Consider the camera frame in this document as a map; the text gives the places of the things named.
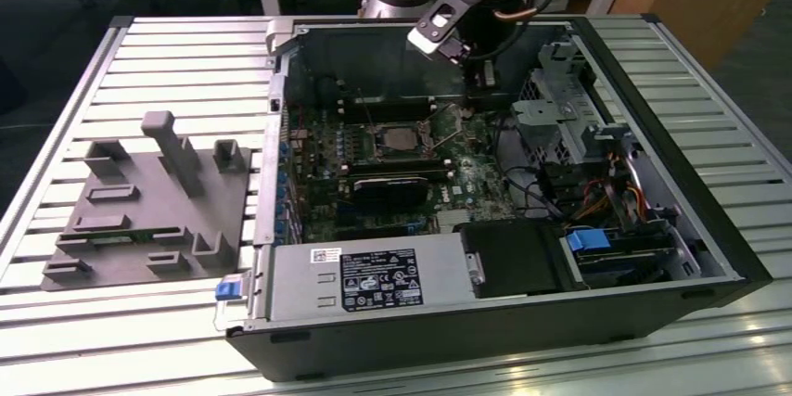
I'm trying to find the metal socket cover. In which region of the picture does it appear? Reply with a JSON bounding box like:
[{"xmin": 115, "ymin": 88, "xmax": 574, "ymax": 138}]
[{"xmin": 422, "ymin": 104, "xmax": 476, "ymax": 146}]

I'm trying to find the metal drive cage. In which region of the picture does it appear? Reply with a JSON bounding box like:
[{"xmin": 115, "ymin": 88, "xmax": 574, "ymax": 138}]
[{"xmin": 507, "ymin": 41, "xmax": 632, "ymax": 165}]

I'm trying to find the green motherboard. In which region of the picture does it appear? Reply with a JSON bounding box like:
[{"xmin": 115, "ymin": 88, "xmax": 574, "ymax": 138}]
[{"xmin": 282, "ymin": 96, "xmax": 526, "ymax": 245}]

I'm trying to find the black graphics card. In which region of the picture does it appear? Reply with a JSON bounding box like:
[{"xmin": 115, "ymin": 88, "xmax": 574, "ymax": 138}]
[{"xmin": 351, "ymin": 175, "xmax": 430, "ymax": 217}]

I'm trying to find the silver chipset heat sink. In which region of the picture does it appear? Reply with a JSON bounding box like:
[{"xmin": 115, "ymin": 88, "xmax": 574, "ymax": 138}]
[{"xmin": 436, "ymin": 209, "xmax": 474, "ymax": 231}]

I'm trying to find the hard disk in blue carrier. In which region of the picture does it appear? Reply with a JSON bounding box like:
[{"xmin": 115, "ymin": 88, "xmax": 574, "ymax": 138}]
[{"xmin": 560, "ymin": 226, "xmax": 682, "ymax": 288}]

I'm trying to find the black plastic shroud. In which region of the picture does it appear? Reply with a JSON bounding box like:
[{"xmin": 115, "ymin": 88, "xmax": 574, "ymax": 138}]
[{"xmin": 455, "ymin": 219, "xmax": 587, "ymax": 300}]

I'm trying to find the silver power supply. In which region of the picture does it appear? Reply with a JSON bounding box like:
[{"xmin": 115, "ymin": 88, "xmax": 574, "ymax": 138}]
[{"xmin": 266, "ymin": 232, "xmax": 478, "ymax": 323}]

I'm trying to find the grey parts rack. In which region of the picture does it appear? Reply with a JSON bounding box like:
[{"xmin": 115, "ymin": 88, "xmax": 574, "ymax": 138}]
[{"xmin": 40, "ymin": 110, "xmax": 255, "ymax": 293}]

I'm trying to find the black PC case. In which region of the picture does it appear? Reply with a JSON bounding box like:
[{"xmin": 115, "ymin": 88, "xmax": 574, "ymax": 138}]
[{"xmin": 223, "ymin": 13, "xmax": 775, "ymax": 382}]

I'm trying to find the blue case latch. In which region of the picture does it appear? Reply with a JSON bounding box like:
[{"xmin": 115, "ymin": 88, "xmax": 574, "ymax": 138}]
[{"xmin": 215, "ymin": 276, "xmax": 244, "ymax": 300}]

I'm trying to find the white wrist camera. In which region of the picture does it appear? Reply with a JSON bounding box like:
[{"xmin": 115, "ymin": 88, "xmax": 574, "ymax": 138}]
[{"xmin": 406, "ymin": 0, "xmax": 475, "ymax": 62}]

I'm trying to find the grey case handle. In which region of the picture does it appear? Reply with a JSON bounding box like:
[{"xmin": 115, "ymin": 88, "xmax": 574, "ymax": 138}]
[{"xmin": 264, "ymin": 18, "xmax": 298, "ymax": 53}]

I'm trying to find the yellow wire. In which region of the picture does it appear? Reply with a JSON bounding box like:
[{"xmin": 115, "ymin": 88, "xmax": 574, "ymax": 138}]
[{"xmin": 572, "ymin": 194, "xmax": 618, "ymax": 221}]

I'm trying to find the orange wire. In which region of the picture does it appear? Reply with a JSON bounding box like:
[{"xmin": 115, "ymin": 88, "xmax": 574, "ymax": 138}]
[{"xmin": 623, "ymin": 185, "xmax": 650, "ymax": 224}]

